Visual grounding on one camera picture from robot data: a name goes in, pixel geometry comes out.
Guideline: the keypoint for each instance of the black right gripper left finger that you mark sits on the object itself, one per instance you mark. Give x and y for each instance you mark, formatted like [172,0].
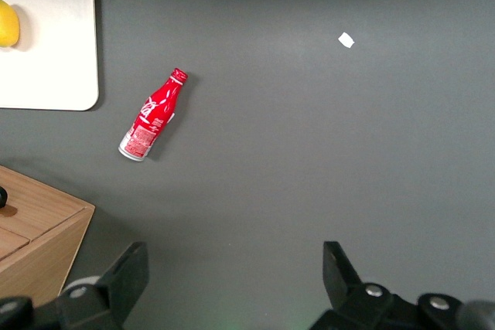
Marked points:
[116,291]

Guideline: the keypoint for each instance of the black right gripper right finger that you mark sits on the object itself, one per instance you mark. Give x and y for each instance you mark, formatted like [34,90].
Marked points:
[348,299]

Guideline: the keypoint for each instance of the red coke bottle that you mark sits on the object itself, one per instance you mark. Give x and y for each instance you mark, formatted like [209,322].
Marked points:
[151,116]

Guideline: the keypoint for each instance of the cream plastic tray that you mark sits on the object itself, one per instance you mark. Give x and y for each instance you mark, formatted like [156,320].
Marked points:
[54,55]

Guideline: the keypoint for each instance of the light wooden box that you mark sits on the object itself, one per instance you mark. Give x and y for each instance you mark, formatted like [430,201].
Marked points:
[42,225]

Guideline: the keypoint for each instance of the black knob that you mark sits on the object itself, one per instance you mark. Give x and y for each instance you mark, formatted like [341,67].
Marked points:
[2,196]

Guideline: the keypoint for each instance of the white paper scrap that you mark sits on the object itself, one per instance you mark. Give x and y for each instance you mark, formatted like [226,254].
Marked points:
[345,39]

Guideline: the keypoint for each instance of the yellow lemon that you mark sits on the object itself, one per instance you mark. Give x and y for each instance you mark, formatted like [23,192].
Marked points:
[7,24]

